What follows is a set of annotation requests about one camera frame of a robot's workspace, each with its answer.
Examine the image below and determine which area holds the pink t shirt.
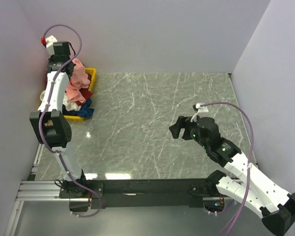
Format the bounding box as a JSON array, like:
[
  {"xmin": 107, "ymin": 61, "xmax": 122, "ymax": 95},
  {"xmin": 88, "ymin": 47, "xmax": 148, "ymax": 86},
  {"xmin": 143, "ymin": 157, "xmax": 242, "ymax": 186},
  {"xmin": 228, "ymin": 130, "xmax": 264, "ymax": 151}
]
[{"xmin": 65, "ymin": 59, "xmax": 90, "ymax": 105}]

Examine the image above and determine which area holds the yellow plastic bin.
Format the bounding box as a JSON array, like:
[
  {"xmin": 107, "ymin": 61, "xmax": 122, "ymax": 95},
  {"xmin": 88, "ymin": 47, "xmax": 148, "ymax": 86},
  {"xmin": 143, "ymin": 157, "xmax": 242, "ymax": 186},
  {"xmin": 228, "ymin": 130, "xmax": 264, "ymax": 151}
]
[{"xmin": 37, "ymin": 67, "xmax": 97, "ymax": 122}]

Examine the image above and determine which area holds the black base beam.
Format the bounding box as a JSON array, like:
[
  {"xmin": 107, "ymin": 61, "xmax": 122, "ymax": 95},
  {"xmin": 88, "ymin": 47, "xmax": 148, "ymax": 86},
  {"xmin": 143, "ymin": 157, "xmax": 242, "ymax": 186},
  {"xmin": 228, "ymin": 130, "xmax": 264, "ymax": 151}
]
[{"xmin": 59, "ymin": 178, "xmax": 220, "ymax": 211}]

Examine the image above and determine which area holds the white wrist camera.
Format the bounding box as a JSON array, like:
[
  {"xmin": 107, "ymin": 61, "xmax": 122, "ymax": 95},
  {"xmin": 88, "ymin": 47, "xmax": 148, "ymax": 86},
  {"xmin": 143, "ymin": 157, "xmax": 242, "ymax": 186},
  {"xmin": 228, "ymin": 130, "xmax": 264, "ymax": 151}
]
[
  {"xmin": 193, "ymin": 103, "xmax": 208, "ymax": 113},
  {"xmin": 41, "ymin": 35, "xmax": 57, "ymax": 56}
]

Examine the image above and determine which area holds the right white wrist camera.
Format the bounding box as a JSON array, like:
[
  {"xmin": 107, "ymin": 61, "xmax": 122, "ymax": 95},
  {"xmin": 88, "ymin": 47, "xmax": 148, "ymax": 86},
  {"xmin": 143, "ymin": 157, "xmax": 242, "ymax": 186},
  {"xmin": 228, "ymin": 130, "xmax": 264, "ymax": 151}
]
[{"xmin": 193, "ymin": 103, "xmax": 208, "ymax": 113}]

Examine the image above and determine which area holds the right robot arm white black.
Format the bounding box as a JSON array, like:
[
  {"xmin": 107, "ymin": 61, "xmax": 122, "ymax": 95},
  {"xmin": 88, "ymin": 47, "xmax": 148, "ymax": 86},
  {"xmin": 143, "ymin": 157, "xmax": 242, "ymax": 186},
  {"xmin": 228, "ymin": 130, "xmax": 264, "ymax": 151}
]
[{"xmin": 169, "ymin": 116, "xmax": 295, "ymax": 236}]

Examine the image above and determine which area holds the blue t shirt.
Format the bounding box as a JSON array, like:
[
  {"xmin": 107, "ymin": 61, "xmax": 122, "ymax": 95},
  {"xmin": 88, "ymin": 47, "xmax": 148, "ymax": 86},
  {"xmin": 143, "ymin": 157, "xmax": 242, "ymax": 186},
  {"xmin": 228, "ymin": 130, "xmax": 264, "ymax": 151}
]
[{"xmin": 67, "ymin": 98, "xmax": 94, "ymax": 118}]

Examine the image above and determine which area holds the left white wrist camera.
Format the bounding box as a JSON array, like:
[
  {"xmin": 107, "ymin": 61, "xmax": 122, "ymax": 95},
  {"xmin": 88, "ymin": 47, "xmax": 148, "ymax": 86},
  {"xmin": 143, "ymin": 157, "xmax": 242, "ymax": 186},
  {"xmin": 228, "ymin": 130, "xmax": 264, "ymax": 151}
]
[{"xmin": 41, "ymin": 35, "xmax": 57, "ymax": 56}]

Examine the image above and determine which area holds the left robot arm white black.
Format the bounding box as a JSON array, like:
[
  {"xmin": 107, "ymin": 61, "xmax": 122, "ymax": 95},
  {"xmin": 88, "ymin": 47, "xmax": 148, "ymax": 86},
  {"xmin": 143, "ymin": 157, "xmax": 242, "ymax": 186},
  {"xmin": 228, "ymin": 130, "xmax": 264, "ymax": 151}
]
[{"xmin": 29, "ymin": 38, "xmax": 89, "ymax": 198}]

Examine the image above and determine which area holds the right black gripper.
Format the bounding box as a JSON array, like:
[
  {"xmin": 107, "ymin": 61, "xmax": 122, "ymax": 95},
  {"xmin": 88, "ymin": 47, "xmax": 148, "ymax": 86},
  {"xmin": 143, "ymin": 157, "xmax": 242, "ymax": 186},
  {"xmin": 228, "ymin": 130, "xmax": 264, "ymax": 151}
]
[{"xmin": 169, "ymin": 116, "xmax": 209, "ymax": 149}]

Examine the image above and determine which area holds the red t shirt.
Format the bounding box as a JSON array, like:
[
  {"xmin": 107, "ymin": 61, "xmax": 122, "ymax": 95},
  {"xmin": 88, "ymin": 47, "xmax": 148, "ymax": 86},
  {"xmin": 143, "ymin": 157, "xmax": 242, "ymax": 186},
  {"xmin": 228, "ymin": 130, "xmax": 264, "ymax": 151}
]
[{"xmin": 80, "ymin": 74, "xmax": 93, "ymax": 100}]

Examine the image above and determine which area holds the white t shirt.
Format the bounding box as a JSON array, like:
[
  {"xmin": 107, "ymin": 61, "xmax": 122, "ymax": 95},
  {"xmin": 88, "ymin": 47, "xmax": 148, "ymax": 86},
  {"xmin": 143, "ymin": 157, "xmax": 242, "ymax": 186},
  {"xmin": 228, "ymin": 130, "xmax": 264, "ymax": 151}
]
[{"xmin": 39, "ymin": 91, "xmax": 81, "ymax": 111}]

